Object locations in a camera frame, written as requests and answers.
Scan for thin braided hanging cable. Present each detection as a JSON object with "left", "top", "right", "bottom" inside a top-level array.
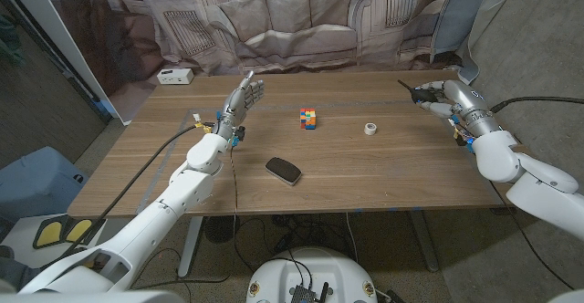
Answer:
[{"left": 229, "top": 146, "right": 241, "bottom": 249}]

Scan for black whiteboard eraser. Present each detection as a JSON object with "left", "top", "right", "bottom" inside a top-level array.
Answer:
[{"left": 265, "top": 156, "right": 303, "bottom": 187}]

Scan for multicolour puzzle cube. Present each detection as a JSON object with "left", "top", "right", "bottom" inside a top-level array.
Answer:
[{"left": 299, "top": 108, "right": 318, "bottom": 131}]

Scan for black round floor fan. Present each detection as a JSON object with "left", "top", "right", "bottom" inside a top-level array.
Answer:
[{"left": 203, "top": 215, "right": 238, "bottom": 245}]

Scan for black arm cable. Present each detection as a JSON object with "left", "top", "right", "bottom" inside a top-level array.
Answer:
[
  {"left": 43, "top": 120, "right": 214, "bottom": 272},
  {"left": 490, "top": 95, "right": 584, "bottom": 113}
]

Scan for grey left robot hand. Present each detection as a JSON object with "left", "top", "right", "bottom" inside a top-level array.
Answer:
[{"left": 212, "top": 69, "right": 266, "bottom": 142}]

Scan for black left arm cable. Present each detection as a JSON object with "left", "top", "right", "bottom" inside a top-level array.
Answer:
[{"left": 43, "top": 120, "right": 214, "bottom": 272}]

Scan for white upright post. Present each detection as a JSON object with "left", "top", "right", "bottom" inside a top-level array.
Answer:
[{"left": 0, "top": 0, "right": 131, "bottom": 126}]

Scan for white table leg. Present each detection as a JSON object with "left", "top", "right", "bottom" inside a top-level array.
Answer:
[
  {"left": 408, "top": 210, "right": 441, "bottom": 273},
  {"left": 176, "top": 215, "right": 204, "bottom": 279}
]

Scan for printed sofa room backdrop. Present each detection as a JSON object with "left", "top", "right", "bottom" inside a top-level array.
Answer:
[{"left": 34, "top": 0, "right": 526, "bottom": 126}]

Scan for white power strip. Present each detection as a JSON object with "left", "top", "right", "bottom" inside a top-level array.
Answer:
[{"left": 156, "top": 68, "right": 195, "bottom": 86}]

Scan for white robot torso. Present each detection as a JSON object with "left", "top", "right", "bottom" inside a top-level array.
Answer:
[{"left": 245, "top": 246, "right": 379, "bottom": 303}]

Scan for black and yellow foot pedals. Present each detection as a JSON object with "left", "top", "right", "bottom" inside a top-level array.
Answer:
[{"left": 31, "top": 214, "right": 109, "bottom": 250}]

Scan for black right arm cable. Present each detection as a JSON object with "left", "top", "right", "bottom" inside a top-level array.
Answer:
[{"left": 490, "top": 95, "right": 584, "bottom": 113}]

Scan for blue plastic bin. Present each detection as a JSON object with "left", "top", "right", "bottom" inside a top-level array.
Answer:
[{"left": 0, "top": 145, "right": 90, "bottom": 225}]

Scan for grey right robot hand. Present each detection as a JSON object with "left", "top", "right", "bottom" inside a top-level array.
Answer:
[{"left": 412, "top": 79, "right": 501, "bottom": 138}]

